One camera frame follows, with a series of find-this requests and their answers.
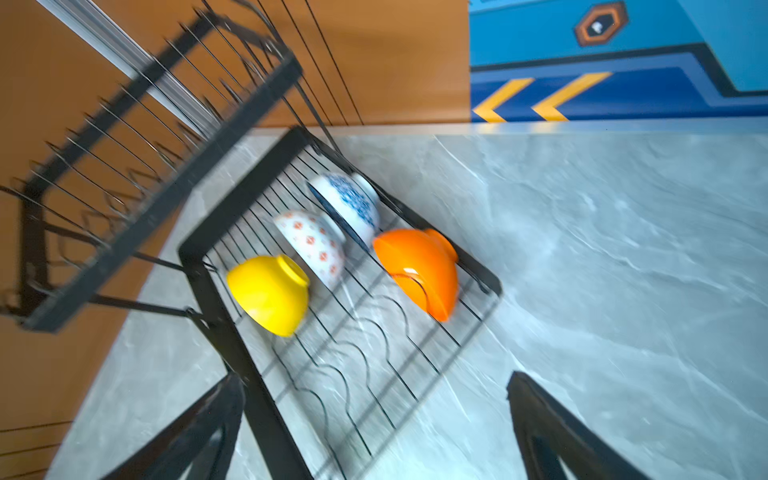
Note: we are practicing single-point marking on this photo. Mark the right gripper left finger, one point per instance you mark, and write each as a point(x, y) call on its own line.
point(198, 444)

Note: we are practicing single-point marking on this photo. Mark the yellow plastic bowl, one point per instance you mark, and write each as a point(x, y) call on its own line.
point(272, 290)

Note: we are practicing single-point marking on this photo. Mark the green patterned white bowl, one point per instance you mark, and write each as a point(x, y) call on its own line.
point(318, 241)

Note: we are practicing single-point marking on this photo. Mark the blue floral white bowl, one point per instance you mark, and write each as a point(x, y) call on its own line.
point(352, 202)

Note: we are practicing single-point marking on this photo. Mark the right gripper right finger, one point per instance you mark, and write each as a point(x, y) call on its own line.
point(553, 441)

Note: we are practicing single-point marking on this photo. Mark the black wire dish rack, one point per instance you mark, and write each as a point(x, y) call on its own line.
point(322, 403)

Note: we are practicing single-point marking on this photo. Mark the orange plastic bowl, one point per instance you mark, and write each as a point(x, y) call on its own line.
point(423, 263)

